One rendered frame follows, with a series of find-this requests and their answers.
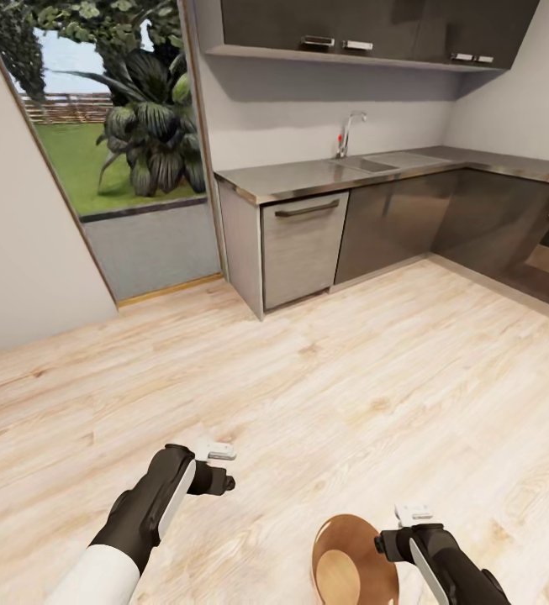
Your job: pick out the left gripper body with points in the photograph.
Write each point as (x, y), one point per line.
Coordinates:
(212, 481)

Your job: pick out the fixed window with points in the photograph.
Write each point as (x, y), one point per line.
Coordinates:
(109, 90)

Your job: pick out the trash can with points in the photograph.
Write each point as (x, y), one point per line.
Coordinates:
(346, 567)

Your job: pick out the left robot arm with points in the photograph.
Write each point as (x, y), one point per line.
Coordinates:
(110, 568)

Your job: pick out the cabinet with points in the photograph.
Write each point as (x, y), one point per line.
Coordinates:
(470, 35)
(359, 32)

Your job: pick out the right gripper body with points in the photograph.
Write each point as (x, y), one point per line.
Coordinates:
(394, 542)

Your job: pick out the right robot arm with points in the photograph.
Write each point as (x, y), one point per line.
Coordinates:
(452, 578)

